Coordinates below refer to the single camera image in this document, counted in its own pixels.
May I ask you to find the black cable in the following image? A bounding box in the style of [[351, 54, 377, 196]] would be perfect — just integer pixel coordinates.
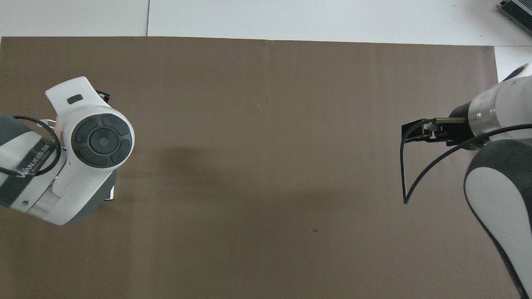
[[0, 115, 62, 176], [399, 118, 532, 205]]

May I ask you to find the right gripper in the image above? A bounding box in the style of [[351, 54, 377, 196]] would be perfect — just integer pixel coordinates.
[[432, 102, 475, 147]]

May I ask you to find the grey metal device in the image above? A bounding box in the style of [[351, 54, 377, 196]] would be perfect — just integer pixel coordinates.
[[498, 0, 532, 31]]

